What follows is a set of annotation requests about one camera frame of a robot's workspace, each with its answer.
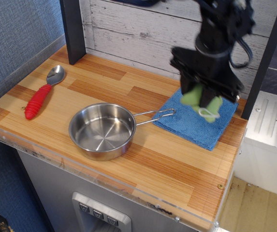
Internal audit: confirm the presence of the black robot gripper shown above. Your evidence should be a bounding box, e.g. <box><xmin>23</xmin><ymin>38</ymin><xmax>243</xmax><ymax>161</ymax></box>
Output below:
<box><xmin>171</xmin><ymin>47</ymin><xmax>244</xmax><ymax>107</ymax></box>

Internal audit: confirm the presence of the green plush toy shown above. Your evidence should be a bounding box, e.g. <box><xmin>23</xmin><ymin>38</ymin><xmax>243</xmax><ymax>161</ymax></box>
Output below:
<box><xmin>180</xmin><ymin>84</ymin><xmax>223</xmax><ymax>123</ymax></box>

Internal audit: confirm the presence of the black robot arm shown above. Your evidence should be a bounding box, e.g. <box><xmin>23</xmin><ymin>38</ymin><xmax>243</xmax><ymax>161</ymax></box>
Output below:
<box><xmin>171</xmin><ymin>0</ymin><xmax>255</xmax><ymax>108</ymax></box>

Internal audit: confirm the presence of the blue folded towel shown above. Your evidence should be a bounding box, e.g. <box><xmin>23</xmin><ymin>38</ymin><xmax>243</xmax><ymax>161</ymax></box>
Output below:
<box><xmin>153</xmin><ymin>89</ymin><xmax>238</xmax><ymax>151</ymax></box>

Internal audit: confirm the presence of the stainless steel pot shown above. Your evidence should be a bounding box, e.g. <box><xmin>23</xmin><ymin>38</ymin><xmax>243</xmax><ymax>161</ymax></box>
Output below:
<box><xmin>68</xmin><ymin>102</ymin><xmax>176</xmax><ymax>161</ymax></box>

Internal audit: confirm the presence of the white toy sink unit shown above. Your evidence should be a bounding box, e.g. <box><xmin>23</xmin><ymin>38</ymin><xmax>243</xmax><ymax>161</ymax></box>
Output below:
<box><xmin>234</xmin><ymin>91</ymin><xmax>277</xmax><ymax>194</ymax></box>

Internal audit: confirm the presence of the silver dispenser button panel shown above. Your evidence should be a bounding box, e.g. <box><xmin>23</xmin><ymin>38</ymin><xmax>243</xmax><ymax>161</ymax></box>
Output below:
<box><xmin>72</xmin><ymin>192</ymin><xmax>132</xmax><ymax>232</ymax></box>

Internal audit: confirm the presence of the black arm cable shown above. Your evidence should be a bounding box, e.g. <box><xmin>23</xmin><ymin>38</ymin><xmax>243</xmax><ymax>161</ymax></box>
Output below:
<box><xmin>230</xmin><ymin>36</ymin><xmax>254</xmax><ymax>69</ymax></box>

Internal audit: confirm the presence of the dark right vertical post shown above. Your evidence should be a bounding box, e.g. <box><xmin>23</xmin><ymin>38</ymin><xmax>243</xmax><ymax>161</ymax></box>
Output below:
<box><xmin>241</xmin><ymin>16</ymin><xmax>277</xmax><ymax>120</ymax></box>

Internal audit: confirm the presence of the dark vertical post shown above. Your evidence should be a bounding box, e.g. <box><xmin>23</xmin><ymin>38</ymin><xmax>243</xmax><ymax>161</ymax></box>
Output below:
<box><xmin>59</xmin><ymin>0</ymin><xmax>86</xmax><ymax>65</ymax></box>
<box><xmin>241</xmin><ymin>16</ymin><xmax>277</xmax><ymax>120</ymax></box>

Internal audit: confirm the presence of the red handled metal spoon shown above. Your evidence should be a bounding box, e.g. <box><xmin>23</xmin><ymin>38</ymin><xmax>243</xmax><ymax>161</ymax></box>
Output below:
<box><xmin>25</xmin><ymin>65</ymin><xmax>65</xmax><ymax>120</ymax></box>

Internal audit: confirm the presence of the dark left vertical post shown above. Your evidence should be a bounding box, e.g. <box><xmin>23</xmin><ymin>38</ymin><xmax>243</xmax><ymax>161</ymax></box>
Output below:
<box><xmin>59</xmin><ymin>0</ymin><xmax>86</xmax><ymax>65</ymax></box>

